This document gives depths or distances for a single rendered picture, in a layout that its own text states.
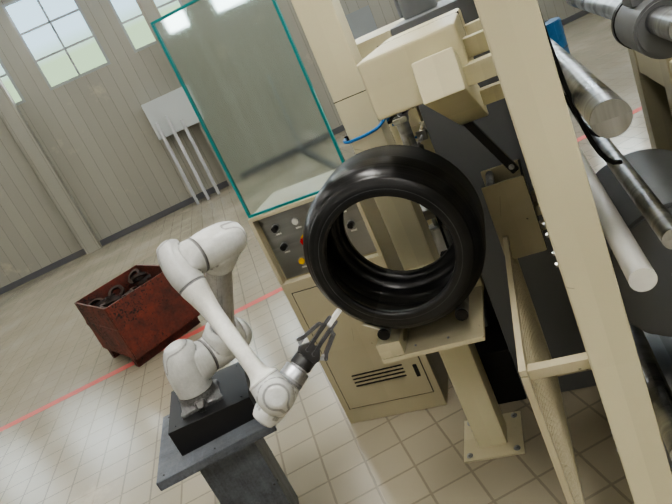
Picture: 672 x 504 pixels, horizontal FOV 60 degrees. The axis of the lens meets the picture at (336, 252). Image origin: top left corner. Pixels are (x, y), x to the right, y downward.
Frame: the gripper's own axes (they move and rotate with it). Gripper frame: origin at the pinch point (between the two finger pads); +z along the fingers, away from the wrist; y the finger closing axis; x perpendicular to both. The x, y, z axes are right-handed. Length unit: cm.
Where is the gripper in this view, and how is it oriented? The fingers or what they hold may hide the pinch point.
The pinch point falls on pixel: (333, 317)
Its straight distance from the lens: 199.4
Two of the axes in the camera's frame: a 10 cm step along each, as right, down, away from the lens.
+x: 2.4, -1.4, -9.6
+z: 5.7, -7.8, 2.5
